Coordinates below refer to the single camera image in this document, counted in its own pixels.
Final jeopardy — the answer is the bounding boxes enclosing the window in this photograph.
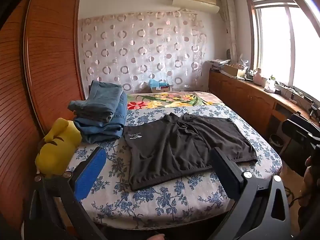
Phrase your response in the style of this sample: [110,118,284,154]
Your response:
[246,0,320,105]

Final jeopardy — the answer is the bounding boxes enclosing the circle patterned wall curtain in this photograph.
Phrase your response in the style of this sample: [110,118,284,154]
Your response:
[79,10,208,93]

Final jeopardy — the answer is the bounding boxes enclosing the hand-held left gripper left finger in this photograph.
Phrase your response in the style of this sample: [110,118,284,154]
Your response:
[24,147,108,240]

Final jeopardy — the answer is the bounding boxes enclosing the wooden cabinet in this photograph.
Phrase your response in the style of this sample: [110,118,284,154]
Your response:
[208,69,320,140]

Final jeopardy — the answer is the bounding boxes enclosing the stack of papers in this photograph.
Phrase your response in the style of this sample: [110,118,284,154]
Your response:
[209,59,232,70]

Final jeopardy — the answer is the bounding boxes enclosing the wooden slatted wardrobe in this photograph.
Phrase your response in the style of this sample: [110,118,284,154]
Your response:
[0,0,87,230]

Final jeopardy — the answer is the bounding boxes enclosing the dark waste bin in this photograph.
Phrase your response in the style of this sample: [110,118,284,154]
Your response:
[269,134,284,153]

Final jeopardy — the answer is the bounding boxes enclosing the patterned window curtain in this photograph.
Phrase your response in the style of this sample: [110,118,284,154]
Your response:
[220,0,239,64]

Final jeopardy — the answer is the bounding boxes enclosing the cream air conditioner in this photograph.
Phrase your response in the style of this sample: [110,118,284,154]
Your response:
[172,0,220,13]

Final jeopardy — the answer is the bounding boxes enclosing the colourful floral blanket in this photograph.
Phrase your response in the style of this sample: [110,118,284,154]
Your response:
[126,91,224,110]

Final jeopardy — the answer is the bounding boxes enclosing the light blue folded jeans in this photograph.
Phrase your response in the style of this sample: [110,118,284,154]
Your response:
[67,80,125,123]

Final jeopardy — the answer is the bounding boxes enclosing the dark blue folded jeans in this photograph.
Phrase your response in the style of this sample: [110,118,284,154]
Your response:
[74,91,127,144]

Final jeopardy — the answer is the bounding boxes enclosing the yellow plush toy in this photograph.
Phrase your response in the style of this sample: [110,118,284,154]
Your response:
[35,117,83,178]

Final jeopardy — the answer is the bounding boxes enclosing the black pants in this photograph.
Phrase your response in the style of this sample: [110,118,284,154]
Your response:
[123,112,258,192]

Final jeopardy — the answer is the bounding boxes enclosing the open cardboard box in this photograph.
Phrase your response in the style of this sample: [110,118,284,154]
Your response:
[222,64,247,77]

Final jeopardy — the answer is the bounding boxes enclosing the blue floral bedsheet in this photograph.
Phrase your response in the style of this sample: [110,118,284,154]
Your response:
[66,104,283,230]

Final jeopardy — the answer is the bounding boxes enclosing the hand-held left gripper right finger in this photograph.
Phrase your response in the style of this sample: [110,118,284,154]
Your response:
[207,147,293,240]

